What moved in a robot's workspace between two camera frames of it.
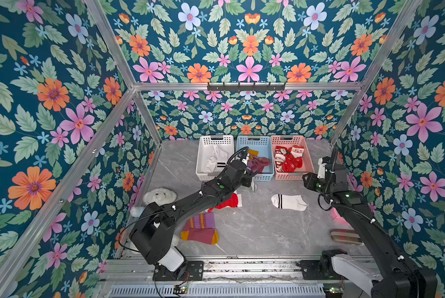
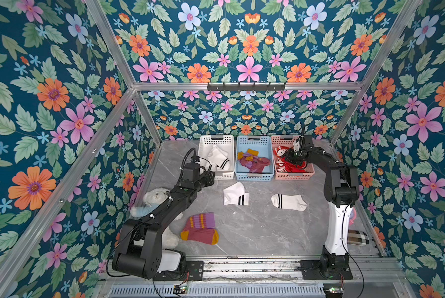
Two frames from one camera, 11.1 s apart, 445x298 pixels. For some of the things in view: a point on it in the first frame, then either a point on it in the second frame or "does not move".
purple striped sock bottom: (257, 164) does not move
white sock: (294, 202) does not move
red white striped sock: (233, 202) → (291, 168)
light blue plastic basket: (263, 144) does not move
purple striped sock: (201, 228) does not move
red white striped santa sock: (279, 158) does not move
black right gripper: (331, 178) → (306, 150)
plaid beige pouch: (348, 236) does not move
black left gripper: (246, 176) → (209, 180)
